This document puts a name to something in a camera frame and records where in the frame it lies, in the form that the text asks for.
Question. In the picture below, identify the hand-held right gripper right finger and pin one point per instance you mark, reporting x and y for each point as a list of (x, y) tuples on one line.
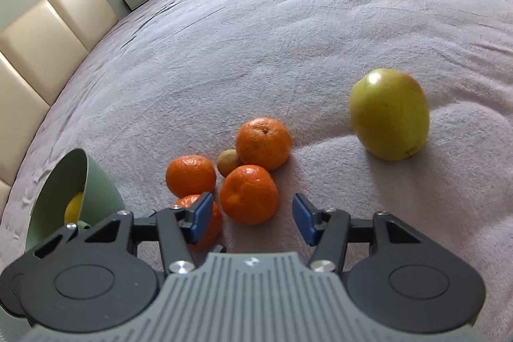
[(302, 217)]

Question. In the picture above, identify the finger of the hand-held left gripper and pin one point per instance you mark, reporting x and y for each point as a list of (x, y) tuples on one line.
[(68, 236)]

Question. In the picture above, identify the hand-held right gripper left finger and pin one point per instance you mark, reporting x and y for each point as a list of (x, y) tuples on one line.
[(202, 216)]

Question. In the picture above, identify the orange mandarin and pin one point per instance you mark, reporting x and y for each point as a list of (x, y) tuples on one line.
[(248, 194), (190, 175), (263, 143), (184, 201)]

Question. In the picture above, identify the small yellow apple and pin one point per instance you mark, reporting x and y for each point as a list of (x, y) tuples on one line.
[(75, 207)]

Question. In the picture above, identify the small brown kiwi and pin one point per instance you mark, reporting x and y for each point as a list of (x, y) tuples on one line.
[(228, 162)]

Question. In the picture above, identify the green colander bowl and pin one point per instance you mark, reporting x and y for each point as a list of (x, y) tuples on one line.
[(100, 185)]

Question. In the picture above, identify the large yellow green apple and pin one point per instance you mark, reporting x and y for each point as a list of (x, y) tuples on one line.
[(388, 113)]

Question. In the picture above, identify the cream padded headboard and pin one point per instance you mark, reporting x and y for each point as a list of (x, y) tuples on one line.
[(40, 45)]

